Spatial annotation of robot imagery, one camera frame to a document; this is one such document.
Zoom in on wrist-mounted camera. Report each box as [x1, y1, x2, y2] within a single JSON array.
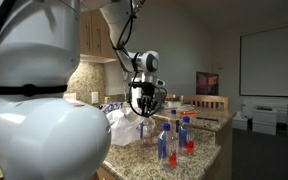
[[155, 78, 167, 87]]

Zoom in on wooden chair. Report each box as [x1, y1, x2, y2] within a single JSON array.
[[181, 94, 230, 112], [165, 92, 178, 100]]

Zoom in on white wall outlet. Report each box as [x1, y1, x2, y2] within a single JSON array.
[[63, 92, 77, 100], [90, 91, 100, 105]]

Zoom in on orange marker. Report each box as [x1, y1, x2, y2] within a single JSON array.
[[179, 110, 199, 116]]

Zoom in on translucent white plastic bag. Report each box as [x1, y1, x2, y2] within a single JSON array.
[[105, 107, 157, 147]]

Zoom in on white storage unit black top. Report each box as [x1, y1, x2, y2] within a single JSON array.
[[252, 105, 278, 136]]

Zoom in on shrink-wrapped water bottle pack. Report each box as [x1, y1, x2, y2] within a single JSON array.
[[99, 101, 125, 114]]

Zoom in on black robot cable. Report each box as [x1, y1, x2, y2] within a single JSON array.
[[112, 0, 168, 118]]

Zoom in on small white box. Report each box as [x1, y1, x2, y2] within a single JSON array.
[[231, 110, 250, 131]]

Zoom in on white projection screen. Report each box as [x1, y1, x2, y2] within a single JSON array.
[[239, 21, 288, 99]]

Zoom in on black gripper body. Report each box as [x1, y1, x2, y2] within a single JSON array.
[[128, 81, 159, 107]]

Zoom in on clear glass plate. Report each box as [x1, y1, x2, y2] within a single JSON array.
[[177, 103, 196, 113]]

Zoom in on dark reddish framed picture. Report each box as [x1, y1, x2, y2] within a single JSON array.
[[195, 70, 220, 96]]

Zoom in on wooden base cabinet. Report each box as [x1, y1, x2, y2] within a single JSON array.
[[88, 165, 125, 180]]

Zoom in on black pen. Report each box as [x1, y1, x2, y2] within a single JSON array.
[[195, 116, 220, 122]]

